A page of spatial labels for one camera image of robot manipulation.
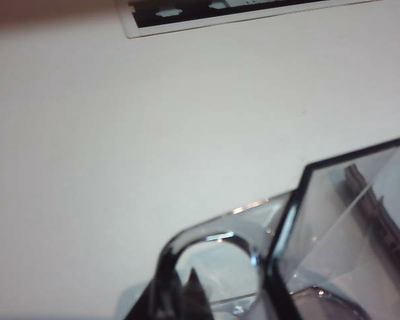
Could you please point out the silver closed laptop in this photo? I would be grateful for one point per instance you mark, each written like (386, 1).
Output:
(380, 206)

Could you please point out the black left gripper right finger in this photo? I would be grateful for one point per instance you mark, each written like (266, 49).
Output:
(198, 296)

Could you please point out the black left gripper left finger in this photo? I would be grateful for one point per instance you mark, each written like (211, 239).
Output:
(143, 303)

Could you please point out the transparent grey water cup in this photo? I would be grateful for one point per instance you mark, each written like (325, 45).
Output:
(320, 233)

